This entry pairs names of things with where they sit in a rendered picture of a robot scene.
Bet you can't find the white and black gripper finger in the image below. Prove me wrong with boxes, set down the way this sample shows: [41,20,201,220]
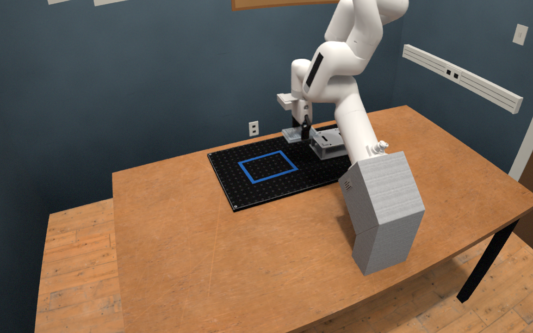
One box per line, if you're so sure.
[292,116,300,128]
[301,114,312,140]

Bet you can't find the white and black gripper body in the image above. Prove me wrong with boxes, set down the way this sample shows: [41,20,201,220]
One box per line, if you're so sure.
[292,99,313,124]

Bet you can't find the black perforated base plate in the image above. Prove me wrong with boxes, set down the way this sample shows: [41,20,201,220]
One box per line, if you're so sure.
[207,136,352,212]

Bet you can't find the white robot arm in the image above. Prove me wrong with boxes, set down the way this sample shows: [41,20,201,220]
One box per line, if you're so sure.
[277,0,409,170]

